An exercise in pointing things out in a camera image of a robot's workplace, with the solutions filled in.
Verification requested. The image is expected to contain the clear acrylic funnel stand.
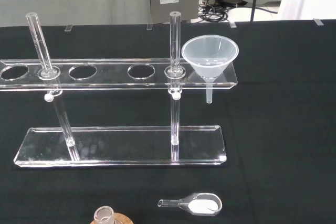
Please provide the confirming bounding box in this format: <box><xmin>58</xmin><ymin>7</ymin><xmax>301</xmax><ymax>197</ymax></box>
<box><xmin>0</xmin><ymin>11</ymin><xmax>239</xmax><ymax>168</ymax></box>

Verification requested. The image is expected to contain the glass weighing funnel with powder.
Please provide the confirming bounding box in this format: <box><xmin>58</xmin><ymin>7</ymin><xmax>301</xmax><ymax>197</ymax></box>
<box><xmin>157</xmin><ymin>193</ymin><xmax>223</xmax><ymax>217</ymax></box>

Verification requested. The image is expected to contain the black bench cloth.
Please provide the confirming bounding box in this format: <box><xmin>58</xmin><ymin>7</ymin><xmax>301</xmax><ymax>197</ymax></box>
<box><xmin>0</xmin><ymin>18</ymin><xmax>336</xmax><ymax>224</ymax></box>

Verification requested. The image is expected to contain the round-bottom glass flask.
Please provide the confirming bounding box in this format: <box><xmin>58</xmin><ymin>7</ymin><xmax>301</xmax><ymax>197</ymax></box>
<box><xmin>93</xmin><ymin>206</ymin><xmax>115</xmax><ymax>224</ymax></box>

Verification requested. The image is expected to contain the black floor cable bundle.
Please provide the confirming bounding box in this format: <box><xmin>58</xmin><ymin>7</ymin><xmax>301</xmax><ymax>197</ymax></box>
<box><xmin>198</xmin><ymin>0</ymin><xmax>279</xmax><ymax>23</ymax></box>

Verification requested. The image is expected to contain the cork ring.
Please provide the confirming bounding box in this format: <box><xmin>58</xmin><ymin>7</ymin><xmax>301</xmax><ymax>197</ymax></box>
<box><xmin>90</xmin><ymin>212</ymin><xmax>134</xmax><ymax>224</ymax></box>

